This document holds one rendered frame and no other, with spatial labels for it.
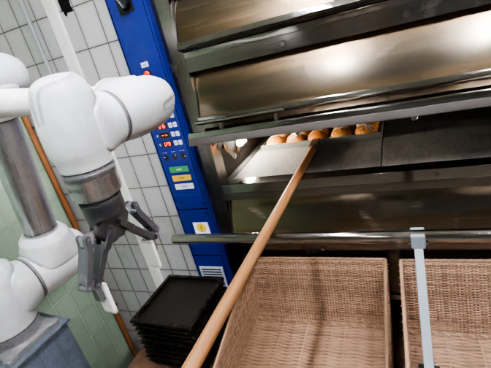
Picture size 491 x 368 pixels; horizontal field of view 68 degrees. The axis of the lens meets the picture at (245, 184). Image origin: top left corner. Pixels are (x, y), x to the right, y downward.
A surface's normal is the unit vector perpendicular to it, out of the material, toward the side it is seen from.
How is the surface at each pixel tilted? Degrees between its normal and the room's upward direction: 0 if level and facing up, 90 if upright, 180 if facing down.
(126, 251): 90
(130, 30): 90
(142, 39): 90
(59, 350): 90
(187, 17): 70
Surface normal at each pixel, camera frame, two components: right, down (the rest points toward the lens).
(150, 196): -0.33, 0.43
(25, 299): 0.89, 0.00
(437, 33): -0.40, 0.09
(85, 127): 0.75, 0.11
